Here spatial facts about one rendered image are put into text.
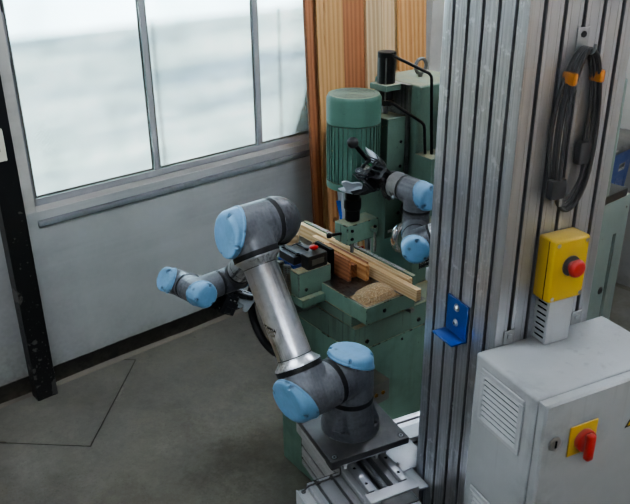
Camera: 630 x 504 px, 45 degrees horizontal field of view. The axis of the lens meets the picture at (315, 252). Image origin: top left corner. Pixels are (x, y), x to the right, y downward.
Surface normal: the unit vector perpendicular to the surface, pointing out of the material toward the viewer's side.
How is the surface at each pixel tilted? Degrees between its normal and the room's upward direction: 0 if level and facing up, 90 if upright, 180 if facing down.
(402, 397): 90
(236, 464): 0
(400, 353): 90
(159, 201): 90
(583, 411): 90
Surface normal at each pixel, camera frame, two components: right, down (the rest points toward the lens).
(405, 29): 0.67, 0.25
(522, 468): -0.90, 0.19
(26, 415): -0.01, -0.91
